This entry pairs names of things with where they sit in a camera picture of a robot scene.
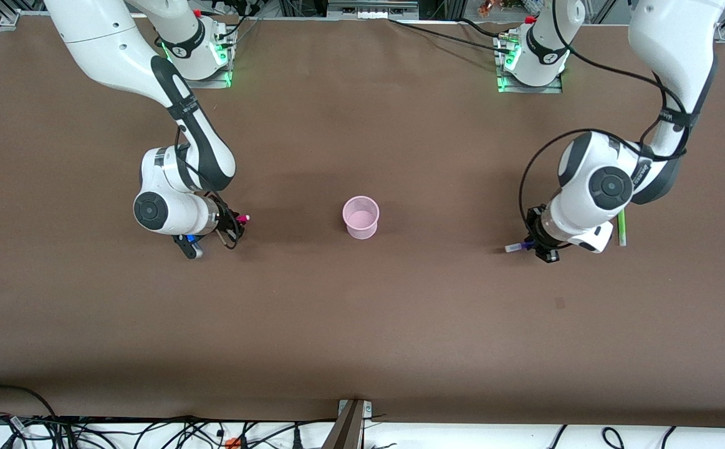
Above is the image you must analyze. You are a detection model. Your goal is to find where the pink plastic pen holder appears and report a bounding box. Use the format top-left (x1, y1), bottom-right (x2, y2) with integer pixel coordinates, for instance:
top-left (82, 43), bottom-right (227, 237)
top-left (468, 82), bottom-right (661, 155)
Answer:
top-left (342, 195), bottom-right (380, 240)

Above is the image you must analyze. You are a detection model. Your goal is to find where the thick black arc cable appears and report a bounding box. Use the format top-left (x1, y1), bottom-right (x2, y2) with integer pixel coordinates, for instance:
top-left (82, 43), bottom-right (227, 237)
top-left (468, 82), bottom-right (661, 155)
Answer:
top-left (0, 385), bottom-right (59, 420)

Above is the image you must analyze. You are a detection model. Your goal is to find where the short black table cable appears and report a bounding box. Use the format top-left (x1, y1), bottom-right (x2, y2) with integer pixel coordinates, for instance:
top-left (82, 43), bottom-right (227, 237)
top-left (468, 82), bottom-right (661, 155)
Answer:
top-left (459, 17), bottom-right (511, 39)

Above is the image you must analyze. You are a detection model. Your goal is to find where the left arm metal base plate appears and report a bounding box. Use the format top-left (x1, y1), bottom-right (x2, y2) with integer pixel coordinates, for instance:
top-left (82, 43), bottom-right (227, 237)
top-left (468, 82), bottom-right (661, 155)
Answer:
top-left (496, 34), bottom-right (564, 94)

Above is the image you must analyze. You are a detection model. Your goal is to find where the silver metal box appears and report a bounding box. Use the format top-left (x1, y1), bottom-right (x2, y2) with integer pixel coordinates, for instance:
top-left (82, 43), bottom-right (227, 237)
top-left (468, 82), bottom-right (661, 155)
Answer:
top-left (328, 0), bottom-right (419, 19)

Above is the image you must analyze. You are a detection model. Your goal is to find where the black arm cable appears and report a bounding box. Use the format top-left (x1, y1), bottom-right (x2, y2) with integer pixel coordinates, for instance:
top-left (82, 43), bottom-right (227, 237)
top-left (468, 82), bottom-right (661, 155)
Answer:
top-left (518, 0), bottom-right (690, 216)
top-left (174, 122), bottom-right (191, 188)

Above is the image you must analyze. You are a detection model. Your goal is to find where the long black table cable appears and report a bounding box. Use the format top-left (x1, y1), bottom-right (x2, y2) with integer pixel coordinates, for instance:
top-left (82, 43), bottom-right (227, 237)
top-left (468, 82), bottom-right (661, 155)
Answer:
top-left (388, 19), bottom-right (514, 56)

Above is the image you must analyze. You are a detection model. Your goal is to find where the dark support beam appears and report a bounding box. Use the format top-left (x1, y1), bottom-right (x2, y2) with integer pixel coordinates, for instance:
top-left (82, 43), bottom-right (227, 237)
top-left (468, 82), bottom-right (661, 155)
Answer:
top-left (322, 402), bottom-right (366, 449)

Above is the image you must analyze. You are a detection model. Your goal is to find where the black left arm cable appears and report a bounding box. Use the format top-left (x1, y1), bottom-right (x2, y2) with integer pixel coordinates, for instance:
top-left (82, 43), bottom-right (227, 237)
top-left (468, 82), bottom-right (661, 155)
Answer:
top-left (518, 0), bottom-right (690, 216)

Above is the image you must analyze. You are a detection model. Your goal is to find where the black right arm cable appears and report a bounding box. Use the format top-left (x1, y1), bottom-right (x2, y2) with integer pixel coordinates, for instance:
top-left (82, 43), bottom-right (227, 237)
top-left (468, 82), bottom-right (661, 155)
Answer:
top-left (174, 122), bottom-right (191, 188)

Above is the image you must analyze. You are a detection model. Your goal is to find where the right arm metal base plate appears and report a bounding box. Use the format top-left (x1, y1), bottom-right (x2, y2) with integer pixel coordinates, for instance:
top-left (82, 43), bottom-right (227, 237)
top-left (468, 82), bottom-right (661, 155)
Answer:
top-left (168, 37), bottom-right (233, 89)

